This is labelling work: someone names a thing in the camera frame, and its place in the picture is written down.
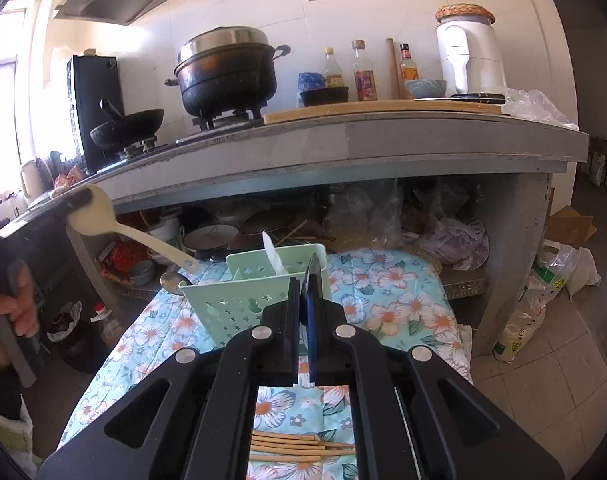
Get green plastic utensil holder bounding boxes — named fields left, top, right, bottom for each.
left=178, top=242, right=330, bottom=356

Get pale blue bowl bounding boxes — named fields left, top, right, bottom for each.
left=403, top=79, right=448, bottom=100

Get person's left hand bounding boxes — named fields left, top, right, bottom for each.
left=0, top=272, right=39, bottom=366

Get wooden rolling pin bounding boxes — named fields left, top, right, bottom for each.
left=385, top=37, right=402, bottom=100

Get black handle cleaver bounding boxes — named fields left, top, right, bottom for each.
left=450, top=91, right=507, bottom=106

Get purple plastic bag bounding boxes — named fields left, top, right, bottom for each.
left=423, top=216, right=490, bottom=272

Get cream rice paddle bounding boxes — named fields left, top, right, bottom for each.
left=66, top=185, right=200, bottom=274

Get black wok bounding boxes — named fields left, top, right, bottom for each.
left=90, top=99, right=165, bottom=150

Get red label glass bottle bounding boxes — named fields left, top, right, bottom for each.
left=352, top=40, right=379, bottom=102

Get grey concrete counter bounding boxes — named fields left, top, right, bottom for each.
left=0, top=109, right=590, bottom=357

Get steel pot lid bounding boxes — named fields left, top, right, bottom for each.
left=178, top=27, right=274, bottom=67

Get cardboard box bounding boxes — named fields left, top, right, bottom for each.
left=545, top=204, right=599, bottom=247

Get metal spoon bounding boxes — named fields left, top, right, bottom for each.
left=160, top=271, right=193, bottom=295

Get white air fryer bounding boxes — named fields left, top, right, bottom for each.
left=436, top=14, right=509, bottom=97

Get dark jar with bag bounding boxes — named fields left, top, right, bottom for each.
left=48, top=301, right=100, bottom=374

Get red packet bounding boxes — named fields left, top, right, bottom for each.
left=108, top=241, right=145, bottom=277

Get woven round mat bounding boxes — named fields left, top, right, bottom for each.
left=435, top=3, right=496, bottom=24

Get floral printed cloth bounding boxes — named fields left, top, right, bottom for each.
left=56, top=249, right=474, bottom=480

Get red cap sauce bottle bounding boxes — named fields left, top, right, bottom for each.
left=399, top=43, right=419, bottom=82

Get white plastic bag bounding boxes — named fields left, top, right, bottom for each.
left=565, top=246, right=602, bottom=302

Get cooking oil bottle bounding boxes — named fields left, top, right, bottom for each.
left=91, top=302, right=125, bottom=347

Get white plastic utensil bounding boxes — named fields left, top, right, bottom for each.
left=262, top=231, right=290, bottom=277

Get crumpled clear plastic bags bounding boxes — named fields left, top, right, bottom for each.
left=322, top=182, right=405, bottom=252

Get white mug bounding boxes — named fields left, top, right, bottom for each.
left=20, top=158, right=45, bottom=202

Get small black pan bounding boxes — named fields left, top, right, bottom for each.
left=298, top=86, right=351, bottom=108

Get clear plastic bag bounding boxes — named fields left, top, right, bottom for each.
left=503, top=87, right=580, bottom=132

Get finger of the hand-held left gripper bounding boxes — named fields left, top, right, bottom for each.
left=31, top=192, right=93, bottom=241

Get yellow cap sauce bottle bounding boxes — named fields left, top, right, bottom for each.
left=323, top=47, right=345, bottom=90

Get bag of rice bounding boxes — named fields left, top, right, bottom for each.
left=492, top=240, right=581, bottom=364

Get wooden cutting board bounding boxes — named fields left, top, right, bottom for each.
left=262, top=98, right=510, bottom=125

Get gas stove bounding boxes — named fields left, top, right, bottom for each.
left=116, top=109, right=265, bottom=162

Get black blade knife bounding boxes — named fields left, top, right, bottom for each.
left=302, top=252, right=324, bottom=311

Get black box appliance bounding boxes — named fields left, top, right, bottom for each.
left=66, top=55, right=125, bottom=174

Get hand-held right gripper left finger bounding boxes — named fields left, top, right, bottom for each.
left=38, top=291, right=303, bottom=480

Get black cooking pot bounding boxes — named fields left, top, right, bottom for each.
left=164, top=44, right=292, bottom=118

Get blue packet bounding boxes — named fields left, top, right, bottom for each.
left=298, top=72, right=327, bottom=107

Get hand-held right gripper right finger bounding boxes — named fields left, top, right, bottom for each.
left=301, top=290, right=567, bottom=480

